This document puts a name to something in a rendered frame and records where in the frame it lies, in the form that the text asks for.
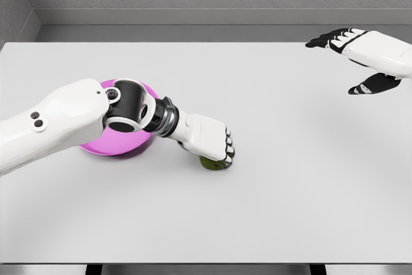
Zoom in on pink plate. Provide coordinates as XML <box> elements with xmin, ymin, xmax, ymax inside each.
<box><xmin>79</xmin><ymin>78</ymin><xmax>162</xmax><ymax>159</ymax></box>

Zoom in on green apple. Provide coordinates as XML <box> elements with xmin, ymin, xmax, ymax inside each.
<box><xmin>199</xmin><ymin>156</ymin><xmax>227</xmax><ymax>171</ymax></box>

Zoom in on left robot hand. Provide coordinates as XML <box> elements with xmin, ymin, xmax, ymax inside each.
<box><xmin>176</xmin><ymin>113</ymin><xmax>236</xmax><ymax>170</ymax></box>

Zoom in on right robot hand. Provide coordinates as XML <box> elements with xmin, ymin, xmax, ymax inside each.
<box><xmin>304</xmin><ymin>28</ymin><xmax>407</xmax><ymax>96</ymax></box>

